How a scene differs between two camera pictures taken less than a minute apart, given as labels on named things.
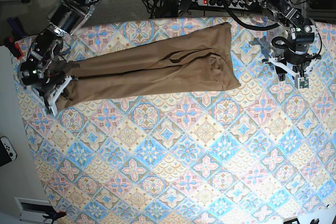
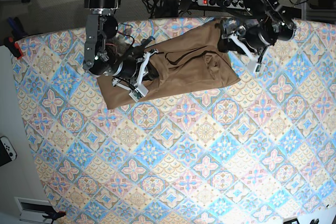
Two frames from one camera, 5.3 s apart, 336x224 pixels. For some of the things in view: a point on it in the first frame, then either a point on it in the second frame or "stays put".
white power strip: x=233 y=3 stays put
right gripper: x=296 y=60 -> x=254 y=39
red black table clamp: x=13 y=46 stays put
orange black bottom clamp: x=54 y=216 stays put
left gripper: x=48 y=85 -> x=133 y=71
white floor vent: x=32 y=210 stays put
